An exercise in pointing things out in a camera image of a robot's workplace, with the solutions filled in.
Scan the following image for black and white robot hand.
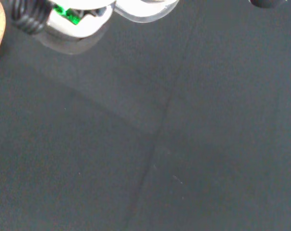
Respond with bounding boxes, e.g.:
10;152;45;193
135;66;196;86
9;0;288;39

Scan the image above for black bench cloth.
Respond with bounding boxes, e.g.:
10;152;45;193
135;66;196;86
0;0;291;231

